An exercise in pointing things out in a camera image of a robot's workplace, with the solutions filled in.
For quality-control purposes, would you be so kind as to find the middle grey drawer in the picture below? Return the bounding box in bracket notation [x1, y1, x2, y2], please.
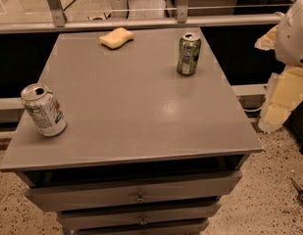
[58, 202, 221, 230]

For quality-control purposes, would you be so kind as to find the grey drawer cabinet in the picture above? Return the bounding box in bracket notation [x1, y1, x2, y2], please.
[0, 27, 265, 235]

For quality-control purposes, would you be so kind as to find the black tool on floor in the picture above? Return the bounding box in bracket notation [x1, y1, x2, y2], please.
[291, 178, 303, 203]

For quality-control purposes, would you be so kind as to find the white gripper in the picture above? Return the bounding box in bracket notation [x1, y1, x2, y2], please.
[254, 0, 303, 133]

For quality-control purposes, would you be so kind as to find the top grey drawer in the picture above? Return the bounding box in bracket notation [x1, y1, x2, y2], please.
[25, 170, 242, 212]

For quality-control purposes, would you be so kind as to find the yellow sponge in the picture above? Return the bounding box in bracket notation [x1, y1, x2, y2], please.
[99, 27, 134, 49]

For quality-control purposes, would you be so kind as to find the grey drawer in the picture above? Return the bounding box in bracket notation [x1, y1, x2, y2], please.
[76, 219, 209, 235]
[25, 170, 242, 212]
[58, 202, 221, 230]

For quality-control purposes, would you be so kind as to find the bottom grey drawer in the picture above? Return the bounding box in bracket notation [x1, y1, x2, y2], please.
[76, 219, 209, 235]

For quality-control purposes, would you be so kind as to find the metal railing frame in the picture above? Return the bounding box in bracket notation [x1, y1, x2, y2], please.
[0, 0, 295, 34]

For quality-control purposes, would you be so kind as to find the white 7up can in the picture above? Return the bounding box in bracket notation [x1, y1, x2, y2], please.
[21, 83, 67, 137]

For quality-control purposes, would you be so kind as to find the green soda can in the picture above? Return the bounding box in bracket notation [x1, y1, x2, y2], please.
[177, 32, 201, 76]

